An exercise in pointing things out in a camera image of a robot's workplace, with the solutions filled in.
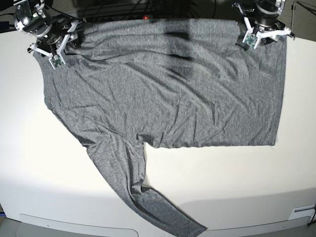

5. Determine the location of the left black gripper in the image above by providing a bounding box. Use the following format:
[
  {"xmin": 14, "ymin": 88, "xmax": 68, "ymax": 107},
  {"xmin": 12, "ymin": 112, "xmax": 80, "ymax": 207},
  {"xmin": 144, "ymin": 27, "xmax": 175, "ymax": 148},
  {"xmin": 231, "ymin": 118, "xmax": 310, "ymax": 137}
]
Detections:
[{"xmin": 233, "ymin": 2, "xmax": 295, "ymax": 39}]

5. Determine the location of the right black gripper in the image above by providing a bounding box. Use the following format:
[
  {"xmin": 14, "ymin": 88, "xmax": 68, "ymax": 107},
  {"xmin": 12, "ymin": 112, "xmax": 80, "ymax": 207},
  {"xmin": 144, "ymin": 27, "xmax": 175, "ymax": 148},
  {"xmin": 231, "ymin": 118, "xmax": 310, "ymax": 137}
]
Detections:
[{"xmin": 27, "ymin": 21, "xmax": 81, "ymax": 59}]

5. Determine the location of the grey long-sleeve T-shirt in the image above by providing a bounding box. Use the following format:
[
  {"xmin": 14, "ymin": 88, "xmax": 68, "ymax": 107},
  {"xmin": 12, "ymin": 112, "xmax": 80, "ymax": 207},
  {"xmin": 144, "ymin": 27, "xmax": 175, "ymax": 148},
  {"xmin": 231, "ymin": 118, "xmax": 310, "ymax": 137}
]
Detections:
[{"xmin": 34, "ymin": 19, "xmax": 286, "ymax": 237}]

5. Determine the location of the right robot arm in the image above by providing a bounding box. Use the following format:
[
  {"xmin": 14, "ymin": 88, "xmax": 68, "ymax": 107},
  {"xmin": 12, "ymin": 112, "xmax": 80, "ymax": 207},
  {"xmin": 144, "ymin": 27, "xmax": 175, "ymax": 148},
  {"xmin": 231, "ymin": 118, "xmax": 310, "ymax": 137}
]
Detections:
[{"xmin": 13, "ymin": 0, "xmax": 82, "ymax": 68}]

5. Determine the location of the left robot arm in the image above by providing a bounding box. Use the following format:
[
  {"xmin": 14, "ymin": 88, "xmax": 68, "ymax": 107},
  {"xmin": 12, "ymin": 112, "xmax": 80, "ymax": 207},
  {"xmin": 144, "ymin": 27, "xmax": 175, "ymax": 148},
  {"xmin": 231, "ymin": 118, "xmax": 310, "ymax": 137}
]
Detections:
[{"xmin": 233, "ymin": 0, "xmax": 295, "ymax": 41}]

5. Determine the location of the black power strip red light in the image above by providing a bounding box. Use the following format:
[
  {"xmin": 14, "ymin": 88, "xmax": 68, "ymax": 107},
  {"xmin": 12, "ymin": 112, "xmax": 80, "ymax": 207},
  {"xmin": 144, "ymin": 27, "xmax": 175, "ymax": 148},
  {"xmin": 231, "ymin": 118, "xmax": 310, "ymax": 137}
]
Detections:
[{"xmin": 85, "ymin": 13, "xmax": 154, "ymax": 23}]

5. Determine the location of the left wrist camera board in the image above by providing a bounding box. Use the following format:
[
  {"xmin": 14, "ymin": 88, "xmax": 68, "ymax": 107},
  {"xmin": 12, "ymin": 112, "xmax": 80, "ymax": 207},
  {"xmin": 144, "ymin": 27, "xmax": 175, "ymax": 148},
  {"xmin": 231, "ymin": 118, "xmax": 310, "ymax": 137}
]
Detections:
[{"xmin": 242, "ymin": 31, "xmax": 261, "ymax": 49}]

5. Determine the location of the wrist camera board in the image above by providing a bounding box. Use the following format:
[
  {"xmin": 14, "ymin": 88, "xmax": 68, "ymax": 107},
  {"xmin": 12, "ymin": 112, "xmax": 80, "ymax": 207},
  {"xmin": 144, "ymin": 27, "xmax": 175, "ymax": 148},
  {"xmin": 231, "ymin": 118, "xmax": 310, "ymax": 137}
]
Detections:
[
  {"xmin": 242, "ymin": 31, "xmax": 261, "ymax": 49},
  {"xmin": 49, "ymin": 54, "xmax": 66, "ymax": 70}
]

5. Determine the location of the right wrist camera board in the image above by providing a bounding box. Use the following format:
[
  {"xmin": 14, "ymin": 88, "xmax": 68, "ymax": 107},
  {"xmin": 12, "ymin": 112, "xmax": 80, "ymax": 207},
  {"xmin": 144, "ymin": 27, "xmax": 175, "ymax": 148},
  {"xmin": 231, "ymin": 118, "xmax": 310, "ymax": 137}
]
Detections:
[{"xmin": 49, "ymin": 54, "xmax": 66, "ymax": 70}]

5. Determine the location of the grey metal stand frame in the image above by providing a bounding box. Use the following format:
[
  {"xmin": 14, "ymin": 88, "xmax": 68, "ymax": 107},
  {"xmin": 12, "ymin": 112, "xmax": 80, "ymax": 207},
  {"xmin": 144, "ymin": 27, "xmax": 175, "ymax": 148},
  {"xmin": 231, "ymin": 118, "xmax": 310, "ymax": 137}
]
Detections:
[{"xmin": 289, "ymin": 0, "xmax": 316, "ymax": 38}]

